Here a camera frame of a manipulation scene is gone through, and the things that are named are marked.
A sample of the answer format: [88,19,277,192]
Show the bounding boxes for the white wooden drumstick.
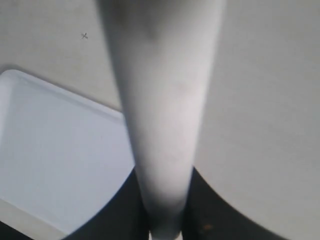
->
[96,0,226,240]

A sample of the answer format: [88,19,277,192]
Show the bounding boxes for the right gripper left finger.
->
[65,169,150,240]

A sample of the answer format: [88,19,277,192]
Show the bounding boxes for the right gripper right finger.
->
[181,166,320,240]

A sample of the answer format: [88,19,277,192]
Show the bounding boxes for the white rectangular plastic tray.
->
[0,69,134,240]

